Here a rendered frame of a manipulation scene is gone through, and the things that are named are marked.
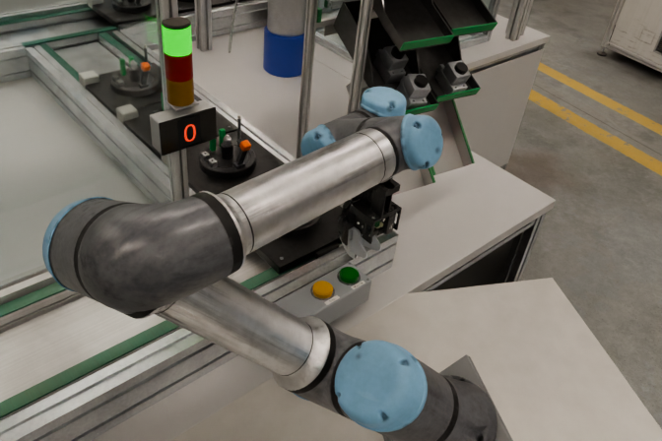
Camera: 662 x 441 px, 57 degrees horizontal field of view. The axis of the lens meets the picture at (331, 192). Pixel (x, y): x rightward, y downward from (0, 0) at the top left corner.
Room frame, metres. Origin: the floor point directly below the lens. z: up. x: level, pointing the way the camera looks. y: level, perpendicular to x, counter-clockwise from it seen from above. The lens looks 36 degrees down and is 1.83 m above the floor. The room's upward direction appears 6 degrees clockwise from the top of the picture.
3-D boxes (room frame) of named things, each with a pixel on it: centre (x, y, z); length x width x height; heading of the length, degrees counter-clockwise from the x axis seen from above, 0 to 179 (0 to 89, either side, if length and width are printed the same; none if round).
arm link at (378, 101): (0.89, -0.07, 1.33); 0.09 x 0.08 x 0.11; 139
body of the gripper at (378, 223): (0.89, -0.07, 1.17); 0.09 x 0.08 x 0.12; 45
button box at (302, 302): (0.86, -0.01, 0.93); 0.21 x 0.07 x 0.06; 135
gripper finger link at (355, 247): (0.88, -0.06, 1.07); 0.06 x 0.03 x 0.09; 45
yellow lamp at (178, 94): (1.02, 0.30, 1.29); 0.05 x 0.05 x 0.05
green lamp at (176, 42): (1.02, 0.30, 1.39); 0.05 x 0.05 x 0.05
